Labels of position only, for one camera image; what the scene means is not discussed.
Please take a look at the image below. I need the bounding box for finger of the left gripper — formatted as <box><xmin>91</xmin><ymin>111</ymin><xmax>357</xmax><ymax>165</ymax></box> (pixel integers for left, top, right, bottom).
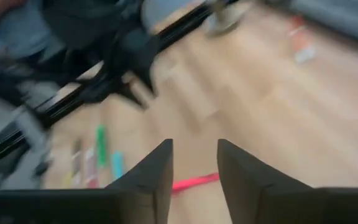
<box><xmin>135</xmin><ymin>62</ymin><xmax>160</xmax><ymax>97</ymax></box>
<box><xmin>116</xmin><ymin>83</ymin><xmax>147</xmax><ymax>108</ymax></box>

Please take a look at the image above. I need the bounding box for green highlighter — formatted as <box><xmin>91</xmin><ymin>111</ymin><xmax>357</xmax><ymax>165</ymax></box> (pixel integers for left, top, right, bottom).
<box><xmin>95</xmin><ymin>124</ymin><xmax>108</xmax><ymax>167</ymax></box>

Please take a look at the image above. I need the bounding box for teal Sharpie highlighter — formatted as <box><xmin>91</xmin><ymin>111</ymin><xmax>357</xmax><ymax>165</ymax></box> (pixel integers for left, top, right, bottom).
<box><xmin>110</xmin><ymin>151</ymin><xmax>126</xmax><ymax>180</ymax></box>

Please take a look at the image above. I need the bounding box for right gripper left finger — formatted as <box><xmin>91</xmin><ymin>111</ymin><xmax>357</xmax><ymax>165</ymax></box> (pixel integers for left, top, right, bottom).
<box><xmin>0</xmin><ymin>139</ymin><xmax>174</xmax><ymax>224</ymax></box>

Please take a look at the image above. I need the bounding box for pink highlighter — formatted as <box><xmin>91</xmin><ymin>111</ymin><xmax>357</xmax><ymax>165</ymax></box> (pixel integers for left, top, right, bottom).
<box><xmin>172</xmin><ymin>172</ymin><xmax>221</xmax><ymax>194</ymax></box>

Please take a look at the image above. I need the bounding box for orange dry-erase marker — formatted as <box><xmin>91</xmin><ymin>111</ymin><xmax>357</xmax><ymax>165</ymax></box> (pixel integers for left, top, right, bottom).
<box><xmin>286</xmin><ymin>14</ymin><xmax>319</xmax><ymax>65</ymax></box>

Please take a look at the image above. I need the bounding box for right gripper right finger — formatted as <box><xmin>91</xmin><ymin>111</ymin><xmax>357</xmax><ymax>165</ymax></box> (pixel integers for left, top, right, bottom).
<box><xmin>218</xmin><ymin>139</ymin><xmax>358</xmax><ymax>224</ymax></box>

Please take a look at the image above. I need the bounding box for magenta Expo dry-erase marker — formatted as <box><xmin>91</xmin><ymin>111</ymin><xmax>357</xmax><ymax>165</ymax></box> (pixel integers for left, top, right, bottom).
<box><xmin>85</xmin><ymin>147</ymin><xmax>99</xmax><ymax>189</ymax></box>

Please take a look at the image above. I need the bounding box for slim yellow highlighter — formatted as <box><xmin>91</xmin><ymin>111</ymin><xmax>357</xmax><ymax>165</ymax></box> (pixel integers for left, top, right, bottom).
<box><xmin>63</xmin><ymin>173</ymin><xmax>74</xmax><ymax>189</ymax></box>

